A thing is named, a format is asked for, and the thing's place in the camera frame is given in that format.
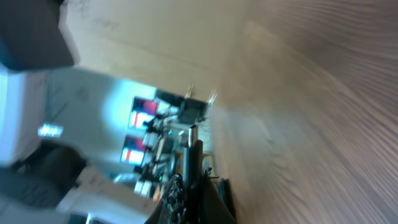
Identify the brown cardboard box wall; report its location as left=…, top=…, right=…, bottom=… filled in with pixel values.
left=63, top=0, right=248, bottom=100

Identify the upper red computer monitor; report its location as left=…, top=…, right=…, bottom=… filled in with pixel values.
left=128, top=96, right=159, bottom=130

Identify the black charging cable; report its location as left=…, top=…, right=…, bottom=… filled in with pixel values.
left=182, top=124, right=205, bottom=190

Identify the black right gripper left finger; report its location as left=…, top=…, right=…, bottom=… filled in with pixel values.
left=145, top=174, right=187, bottom=224

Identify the red computer monitor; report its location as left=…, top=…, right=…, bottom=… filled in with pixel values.
left=128, top=96, right=159, bottom=130
left=120, top=136, right=146, bottom=166

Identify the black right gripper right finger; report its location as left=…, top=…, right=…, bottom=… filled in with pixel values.
left=197, top=170, right=238, bottom=224

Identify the lower red computer monitor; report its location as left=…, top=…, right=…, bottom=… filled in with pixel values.
left=120, top=136, right=146, bottom=166

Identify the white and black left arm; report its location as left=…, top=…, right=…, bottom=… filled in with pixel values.
left=1, top=0, right=86, bottom=210

